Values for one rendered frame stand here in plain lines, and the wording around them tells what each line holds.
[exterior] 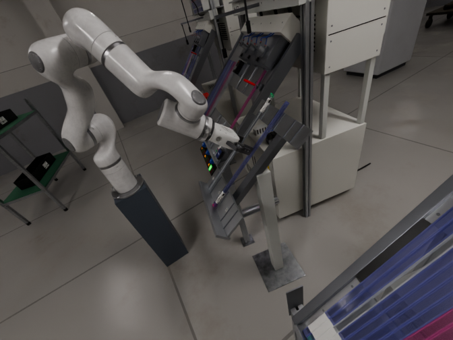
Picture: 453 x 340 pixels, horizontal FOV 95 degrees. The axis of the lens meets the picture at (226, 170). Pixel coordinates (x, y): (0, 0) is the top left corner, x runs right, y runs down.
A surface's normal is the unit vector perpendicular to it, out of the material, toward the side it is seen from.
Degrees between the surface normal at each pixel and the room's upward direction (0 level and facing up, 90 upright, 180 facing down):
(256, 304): 0
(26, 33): 90
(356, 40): 90
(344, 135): 90
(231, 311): 0
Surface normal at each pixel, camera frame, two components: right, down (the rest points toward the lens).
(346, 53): 0.29, 0.53
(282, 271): -0.23, -0.77
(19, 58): 0.50, 0.43
